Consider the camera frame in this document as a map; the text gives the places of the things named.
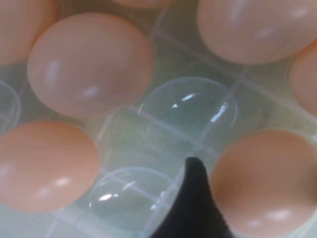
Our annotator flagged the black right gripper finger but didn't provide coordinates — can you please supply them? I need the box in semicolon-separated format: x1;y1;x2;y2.
148;156;235;238

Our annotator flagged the orange plastic egg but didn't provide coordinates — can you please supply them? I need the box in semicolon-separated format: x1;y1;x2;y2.
197;0;317;65
108;0;179;9
0;0;59;66
26;12;154;119
209;129;317;238
0;120;100;214
289;41;317;115

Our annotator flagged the clear plastic egg box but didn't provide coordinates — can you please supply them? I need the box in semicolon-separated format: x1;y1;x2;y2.
0;0;317;238

